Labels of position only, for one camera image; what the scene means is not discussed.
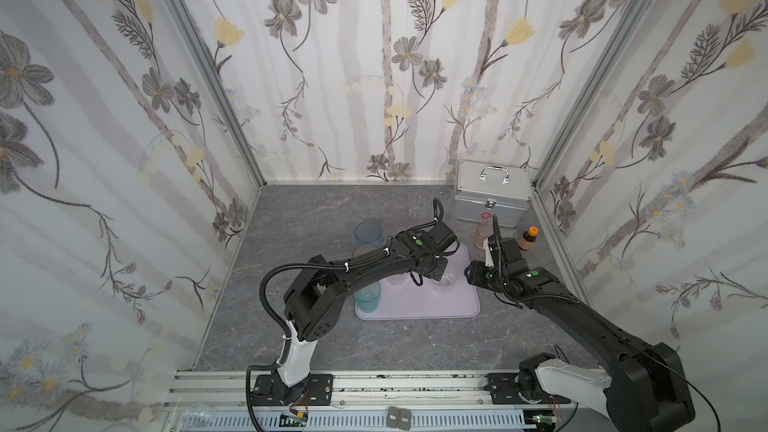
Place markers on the white slotted cable duct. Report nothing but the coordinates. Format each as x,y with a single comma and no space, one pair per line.
366,420

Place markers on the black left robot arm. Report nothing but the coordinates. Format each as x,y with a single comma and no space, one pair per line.
315,299

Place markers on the silver metal first-aid case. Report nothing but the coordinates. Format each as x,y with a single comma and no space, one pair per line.
483,191

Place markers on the pink plastic cup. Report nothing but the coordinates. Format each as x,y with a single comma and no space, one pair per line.
483,231

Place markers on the lilac plastic tray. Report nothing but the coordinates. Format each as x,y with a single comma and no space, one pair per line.
408,301

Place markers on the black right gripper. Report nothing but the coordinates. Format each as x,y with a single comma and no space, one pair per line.
491,270

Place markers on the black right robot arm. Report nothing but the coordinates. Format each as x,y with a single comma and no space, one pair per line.
638,386

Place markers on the brown bottle orange cap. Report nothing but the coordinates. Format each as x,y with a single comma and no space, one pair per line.
528,238

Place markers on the blue frosted plastic tumbler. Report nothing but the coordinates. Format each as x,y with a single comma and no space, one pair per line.
369,232

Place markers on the clear faceted glass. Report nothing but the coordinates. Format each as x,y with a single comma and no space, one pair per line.
447,280
397,279

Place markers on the yellow plastic tumbler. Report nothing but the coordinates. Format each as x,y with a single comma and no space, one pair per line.
363,249

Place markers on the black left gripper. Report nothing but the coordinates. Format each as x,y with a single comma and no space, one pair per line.
434,264

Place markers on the teal dotted plastic tumbler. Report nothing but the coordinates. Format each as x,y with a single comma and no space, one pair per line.
367,298

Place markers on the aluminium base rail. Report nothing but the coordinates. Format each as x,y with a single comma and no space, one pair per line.
348,390

